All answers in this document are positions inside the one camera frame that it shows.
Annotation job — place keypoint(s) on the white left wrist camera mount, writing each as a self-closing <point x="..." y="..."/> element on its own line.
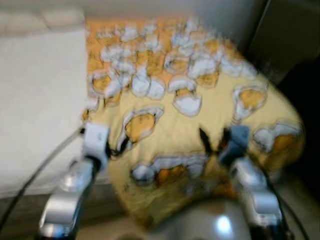
<point x="95" y="140"/>

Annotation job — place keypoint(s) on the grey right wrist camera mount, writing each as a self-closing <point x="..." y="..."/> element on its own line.
<point x="237" y="140"/>

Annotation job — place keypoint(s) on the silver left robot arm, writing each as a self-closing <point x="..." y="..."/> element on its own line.
<point x="65" y="205"/>

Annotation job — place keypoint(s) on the beige bed base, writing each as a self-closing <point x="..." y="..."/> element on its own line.
<point x="27" y="217"/>

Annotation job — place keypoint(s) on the cream bolster pillow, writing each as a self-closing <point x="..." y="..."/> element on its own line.
<point x="45" y="20"/>

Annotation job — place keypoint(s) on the white quilted mattress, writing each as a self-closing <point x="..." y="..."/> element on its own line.
<point x="40" y="100"/>

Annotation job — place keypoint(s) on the yellow cartoon egg blanket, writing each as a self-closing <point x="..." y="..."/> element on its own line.
<point x="200" y="80"/>

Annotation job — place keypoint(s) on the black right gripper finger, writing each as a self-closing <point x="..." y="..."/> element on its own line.
<point x="221" y="140"/>
<point x="205" y="140"/>

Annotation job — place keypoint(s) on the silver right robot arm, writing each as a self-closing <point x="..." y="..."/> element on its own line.
<point x="255" y="195"/>

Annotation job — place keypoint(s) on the dark wardrobe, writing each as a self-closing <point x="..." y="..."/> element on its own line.
<point x="295" y="35"/>

